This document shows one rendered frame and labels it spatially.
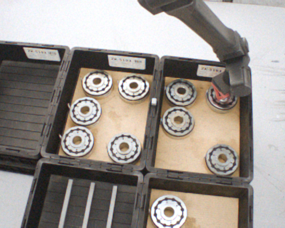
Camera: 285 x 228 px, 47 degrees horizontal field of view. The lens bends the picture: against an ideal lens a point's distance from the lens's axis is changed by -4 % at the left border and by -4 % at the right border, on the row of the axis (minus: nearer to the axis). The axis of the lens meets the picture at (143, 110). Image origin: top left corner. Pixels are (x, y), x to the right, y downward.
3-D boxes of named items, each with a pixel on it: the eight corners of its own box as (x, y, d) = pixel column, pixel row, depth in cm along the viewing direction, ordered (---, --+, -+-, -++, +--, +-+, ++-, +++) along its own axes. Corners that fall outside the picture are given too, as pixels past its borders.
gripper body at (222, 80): (248, 82, 105) (255, 68, 99) (223, 96, 102) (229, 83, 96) (235, 68, 108) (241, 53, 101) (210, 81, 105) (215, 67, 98)
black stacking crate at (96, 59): (77, 67, 124) (71, 47, 114) (158, 75, 122) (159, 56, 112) (49, 170, 105) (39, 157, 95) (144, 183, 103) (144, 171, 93)
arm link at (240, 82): (244, 33, 88) (213, 42, 92) (248, 69, 82) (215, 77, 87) (255, 59, 97) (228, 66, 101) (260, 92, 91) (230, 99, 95)
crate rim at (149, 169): (160, 58, 114) (160, 54, 112) (249, 69, 112) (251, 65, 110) (144, 173, 95) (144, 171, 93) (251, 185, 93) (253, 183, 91)
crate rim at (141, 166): (72, 50, 116) (71, 45, 114) (160, 58, 114) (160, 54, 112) (40, 159, 97) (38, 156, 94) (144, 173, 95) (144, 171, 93)
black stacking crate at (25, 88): (2, 59, 126) (-9, 40, 116) (76, 67, 124) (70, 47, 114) (-36, 156, 107) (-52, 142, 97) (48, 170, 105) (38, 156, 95)
